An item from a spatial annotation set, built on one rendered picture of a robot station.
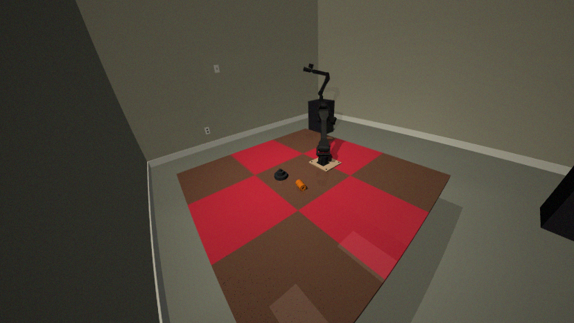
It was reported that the orange cylinder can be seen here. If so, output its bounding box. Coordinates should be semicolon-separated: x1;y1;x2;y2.
295;180;306;191

